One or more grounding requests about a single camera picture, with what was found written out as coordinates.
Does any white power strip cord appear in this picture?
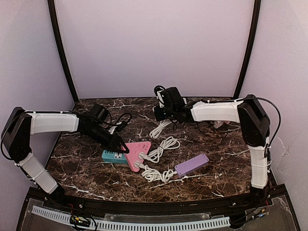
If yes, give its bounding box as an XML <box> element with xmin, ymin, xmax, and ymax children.
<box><xmin>149</xmin><ymin>119</ymin><xmax>173</xmax><ymax>139</ymax></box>

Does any small circuit board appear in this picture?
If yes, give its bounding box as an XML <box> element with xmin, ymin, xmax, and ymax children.
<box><xmin>69</xmin><ymin>216</ymin><xmax>90</xmax><ymax>227</ymax></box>

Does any white slotted cable duct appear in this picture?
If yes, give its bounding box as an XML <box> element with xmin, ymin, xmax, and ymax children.
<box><xmin>31</xmin><ymin>205</ymin><xmax>231</xmax><ymax>231</ymax></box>

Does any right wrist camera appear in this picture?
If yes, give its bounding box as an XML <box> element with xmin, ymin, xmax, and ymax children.
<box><xmin>154</xmin><ymin>85</ymin><xmax>187</xmax><ymax>108</ymax></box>

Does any pink white cube adapter cluster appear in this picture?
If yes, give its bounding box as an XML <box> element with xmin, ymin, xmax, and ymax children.
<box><xmin>213</xmin><ymin>120</ymin><xmax>230</xmax><ymax>129</ymax></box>

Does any teal strip white cord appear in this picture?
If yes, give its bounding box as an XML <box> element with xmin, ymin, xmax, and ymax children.
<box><xmin>138</xmin><ymin>136</ymin><xmax>181</xmax><ymax>164</ymax></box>

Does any black frame left post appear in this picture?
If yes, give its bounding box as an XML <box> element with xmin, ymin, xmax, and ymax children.
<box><xmin>47</xmin><ymin>0</ymin><xmax>79</xmax><ymax>104</ymax></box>

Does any thin black cable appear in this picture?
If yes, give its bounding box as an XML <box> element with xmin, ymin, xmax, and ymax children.
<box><xmin>196</xmin><ymin>121</ymin><xmax>231</xmax><ymax>139</ymax></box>

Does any black frame post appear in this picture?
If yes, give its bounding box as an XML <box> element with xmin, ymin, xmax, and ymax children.
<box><xmin>47</xmin><ymin>0</ymin><xmax>79</xmax><ymax>104</ymax></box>
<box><xmin>232</xmin><ymin>0</ymin><xmax>261</xmax><ymax>99</ymax></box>

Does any black frame right post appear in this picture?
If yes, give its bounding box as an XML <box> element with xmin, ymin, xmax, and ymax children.
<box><xmin>232</xmin><ymin>0</ymin><xmax>261</xmax><ymax>99</ymax></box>

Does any purple strip white cord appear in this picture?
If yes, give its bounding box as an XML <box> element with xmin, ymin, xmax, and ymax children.
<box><xmin>134</xmin><ymin>160</ymin><xmax>178</xmax><ymax>183</ymax></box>

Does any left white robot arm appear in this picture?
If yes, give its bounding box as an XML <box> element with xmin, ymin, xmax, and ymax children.
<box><xmin>0</xmin><ymin>104</ymin><xmax>129</xmax><ymax>197</ymax></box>

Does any teal power strip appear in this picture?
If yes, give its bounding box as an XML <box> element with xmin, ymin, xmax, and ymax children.
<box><xmin>102</xmin><ymin>150</ymin><xmax>128</xmax><ymax>165</ymax></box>

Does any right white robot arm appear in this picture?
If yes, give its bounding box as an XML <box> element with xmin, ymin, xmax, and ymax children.
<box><xmin>154</xmin><ymin>90</ymin><xmax>273</xmax><ymax>189</ymax></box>

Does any pink triangular power strip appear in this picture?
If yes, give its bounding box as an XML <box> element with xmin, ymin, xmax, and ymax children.
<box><xmin>121</xmin><ymin>141</ymin><xmax>152</xmax><ymax>172</ymax></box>

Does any purple power strip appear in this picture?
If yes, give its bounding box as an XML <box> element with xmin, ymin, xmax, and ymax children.
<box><xmin>175</xmin><ymin>154</ymin><xmax>209</xmax><ymax>178</ymax></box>

